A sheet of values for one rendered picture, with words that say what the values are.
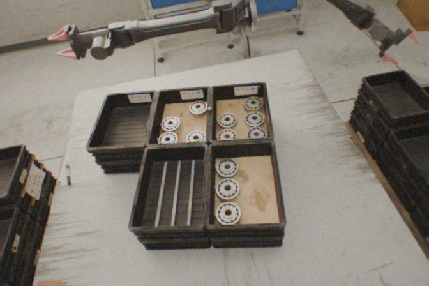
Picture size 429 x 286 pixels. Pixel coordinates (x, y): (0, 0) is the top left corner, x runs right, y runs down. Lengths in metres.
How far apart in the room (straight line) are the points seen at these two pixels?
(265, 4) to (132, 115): 2.15
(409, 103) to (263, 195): 1.35
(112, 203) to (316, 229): 0.97
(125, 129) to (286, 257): 1.02
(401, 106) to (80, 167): 2.02
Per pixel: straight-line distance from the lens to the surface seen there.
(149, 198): 1.39
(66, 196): 1.75
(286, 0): 3.51
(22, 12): 4.54
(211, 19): 1.11
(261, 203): 1.30
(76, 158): 1.88
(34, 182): 2.36
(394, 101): 2.33
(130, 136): 1.65
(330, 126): 1.76
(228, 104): 1.67
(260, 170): 1.39
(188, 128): 1.58
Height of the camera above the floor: 2.00
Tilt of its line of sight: 48 degrees down
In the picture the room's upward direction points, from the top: 10 degrees counter-clockwise
